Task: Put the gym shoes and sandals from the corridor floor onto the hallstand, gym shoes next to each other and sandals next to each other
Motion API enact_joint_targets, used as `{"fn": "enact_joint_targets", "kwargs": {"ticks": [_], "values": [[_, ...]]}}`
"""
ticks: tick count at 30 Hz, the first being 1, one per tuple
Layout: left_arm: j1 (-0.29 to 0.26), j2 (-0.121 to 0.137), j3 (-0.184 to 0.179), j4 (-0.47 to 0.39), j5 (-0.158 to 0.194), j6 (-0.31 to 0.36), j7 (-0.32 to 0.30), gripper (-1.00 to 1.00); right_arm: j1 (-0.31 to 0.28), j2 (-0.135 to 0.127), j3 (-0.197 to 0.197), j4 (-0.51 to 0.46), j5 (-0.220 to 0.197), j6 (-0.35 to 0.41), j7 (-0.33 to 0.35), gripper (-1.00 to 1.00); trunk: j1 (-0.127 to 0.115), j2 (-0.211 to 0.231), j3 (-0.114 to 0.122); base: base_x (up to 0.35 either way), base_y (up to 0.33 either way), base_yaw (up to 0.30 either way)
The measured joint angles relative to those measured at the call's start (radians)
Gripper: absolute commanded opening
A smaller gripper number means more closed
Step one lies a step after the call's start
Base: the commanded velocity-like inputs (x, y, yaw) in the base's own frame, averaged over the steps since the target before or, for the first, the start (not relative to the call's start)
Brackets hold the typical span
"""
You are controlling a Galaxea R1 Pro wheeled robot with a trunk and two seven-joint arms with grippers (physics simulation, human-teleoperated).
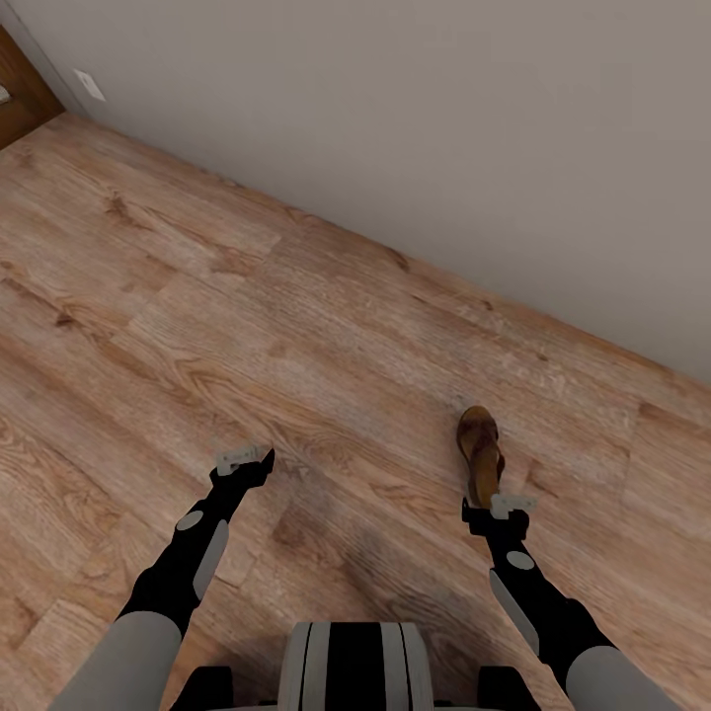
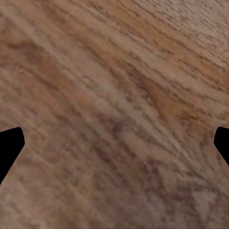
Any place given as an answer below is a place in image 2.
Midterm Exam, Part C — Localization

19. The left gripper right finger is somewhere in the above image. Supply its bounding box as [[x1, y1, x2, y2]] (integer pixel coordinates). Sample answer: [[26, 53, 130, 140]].
[[214, 127, 229, 165]]

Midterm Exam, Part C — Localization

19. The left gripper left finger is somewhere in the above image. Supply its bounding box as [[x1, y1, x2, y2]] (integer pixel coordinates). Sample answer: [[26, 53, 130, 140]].
[[0, 127, 25, 184]]

